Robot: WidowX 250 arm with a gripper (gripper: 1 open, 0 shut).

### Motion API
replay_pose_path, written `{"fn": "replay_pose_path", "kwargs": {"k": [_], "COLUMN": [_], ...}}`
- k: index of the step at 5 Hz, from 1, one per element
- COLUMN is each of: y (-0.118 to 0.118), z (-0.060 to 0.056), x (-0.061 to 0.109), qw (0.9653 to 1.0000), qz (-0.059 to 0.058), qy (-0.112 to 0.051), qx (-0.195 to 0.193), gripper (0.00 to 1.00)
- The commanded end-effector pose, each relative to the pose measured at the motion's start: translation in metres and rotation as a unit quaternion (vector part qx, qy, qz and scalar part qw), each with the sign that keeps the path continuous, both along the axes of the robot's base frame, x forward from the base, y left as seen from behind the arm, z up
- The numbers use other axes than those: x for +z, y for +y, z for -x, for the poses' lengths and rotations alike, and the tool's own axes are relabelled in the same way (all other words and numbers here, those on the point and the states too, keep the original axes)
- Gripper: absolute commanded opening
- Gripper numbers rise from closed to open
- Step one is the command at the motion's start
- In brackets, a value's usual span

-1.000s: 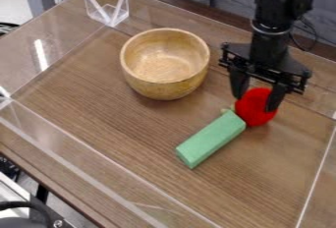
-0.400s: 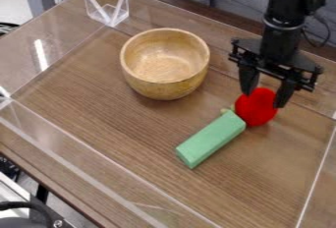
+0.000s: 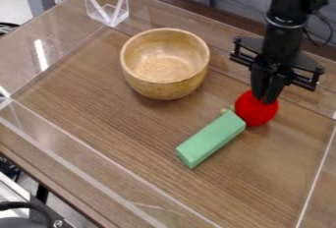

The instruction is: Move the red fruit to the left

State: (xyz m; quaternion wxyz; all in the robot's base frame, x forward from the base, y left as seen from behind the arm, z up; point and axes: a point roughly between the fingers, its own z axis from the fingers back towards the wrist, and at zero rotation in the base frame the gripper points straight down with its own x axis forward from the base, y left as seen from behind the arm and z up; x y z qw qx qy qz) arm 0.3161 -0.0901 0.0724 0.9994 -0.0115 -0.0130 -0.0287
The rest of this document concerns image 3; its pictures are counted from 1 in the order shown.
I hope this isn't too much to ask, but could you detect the clear acrylic tray enclosure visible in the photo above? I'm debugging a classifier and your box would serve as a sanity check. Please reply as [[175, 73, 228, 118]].
[[0, 0, 336, 228]]

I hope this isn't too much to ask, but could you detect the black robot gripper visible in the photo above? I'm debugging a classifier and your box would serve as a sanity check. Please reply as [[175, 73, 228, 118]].
[[229, 36, 325, 104]]

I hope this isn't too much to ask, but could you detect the light wooden bowl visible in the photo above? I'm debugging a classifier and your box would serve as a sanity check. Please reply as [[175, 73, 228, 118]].
[[120, 28, 211, 100]]

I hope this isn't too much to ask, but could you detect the red fuzzy ball fruit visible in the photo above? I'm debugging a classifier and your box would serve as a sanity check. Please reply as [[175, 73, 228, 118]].
[[233, 90, 279, 127]]

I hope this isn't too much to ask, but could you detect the green rectangular block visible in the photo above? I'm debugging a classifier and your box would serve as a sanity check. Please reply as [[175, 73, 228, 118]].
[[176, 110, 247, 169]]

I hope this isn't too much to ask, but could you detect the black cable bottom left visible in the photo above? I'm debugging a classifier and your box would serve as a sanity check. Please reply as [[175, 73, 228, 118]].
[[0, 200, 53, 228]]

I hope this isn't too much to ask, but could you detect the clear acrylic corner bracket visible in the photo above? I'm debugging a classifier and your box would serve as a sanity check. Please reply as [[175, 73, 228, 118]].
[[84, 0, 129, 28]]

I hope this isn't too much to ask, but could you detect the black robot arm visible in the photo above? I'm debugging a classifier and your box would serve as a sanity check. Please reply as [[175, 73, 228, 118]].
[[229, 0, 328, 104]]

